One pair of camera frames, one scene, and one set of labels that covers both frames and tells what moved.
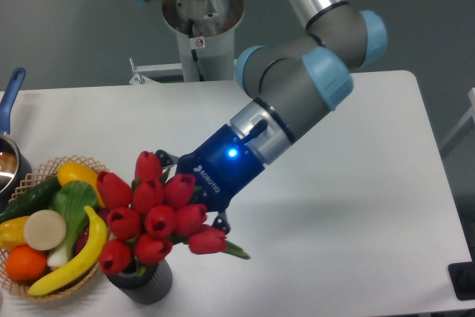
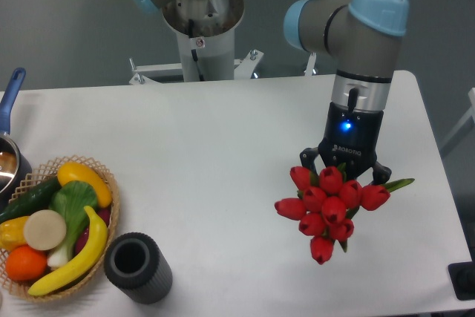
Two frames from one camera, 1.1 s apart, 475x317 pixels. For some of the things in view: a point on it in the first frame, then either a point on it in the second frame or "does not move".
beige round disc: [44, 230] does not move
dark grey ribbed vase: [152, 286] does not move
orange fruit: [24, 263] does not move
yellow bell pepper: [12, 233] does not move
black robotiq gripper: [221, 168] → [351, 139]
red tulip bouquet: [149, 216] → [325, 206]
